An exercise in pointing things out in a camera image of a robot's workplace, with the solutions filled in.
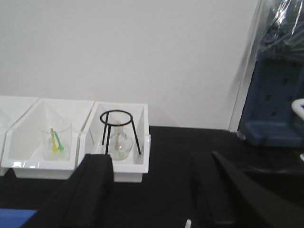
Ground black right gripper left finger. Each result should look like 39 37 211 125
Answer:
23 154 114 228

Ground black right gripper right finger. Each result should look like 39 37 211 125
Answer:
190 151 304 228

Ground blue-grey pegboard drying rack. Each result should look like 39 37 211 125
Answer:
237 0 304 147

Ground green plastic spatula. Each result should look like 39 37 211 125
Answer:
55 132 64 151

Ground yellow plastic spatula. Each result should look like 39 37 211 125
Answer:
50 128 58 152

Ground middle white storage bin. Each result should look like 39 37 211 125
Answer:
1 98 94 180

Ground white storage bin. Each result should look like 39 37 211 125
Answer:
0 95 38 161
1 98 94 180
78 102 151 183

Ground glass alcohol burner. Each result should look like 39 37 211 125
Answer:
108 121 133 161

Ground blue plastic tray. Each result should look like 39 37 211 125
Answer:
0 209 37 228

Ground glass beaker in middle bin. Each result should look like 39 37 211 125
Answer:
39 118 72 162

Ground right white storage bin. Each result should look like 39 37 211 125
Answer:
78 102 151 183

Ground black metal tripod stand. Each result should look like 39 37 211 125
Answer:
100 109 143 161

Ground white lab faucet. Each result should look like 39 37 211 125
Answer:
291 98 304 162

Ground left white storage bin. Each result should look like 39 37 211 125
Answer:
0 95 38 161

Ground plastic bag of pegs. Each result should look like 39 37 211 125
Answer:
256 0 304 64

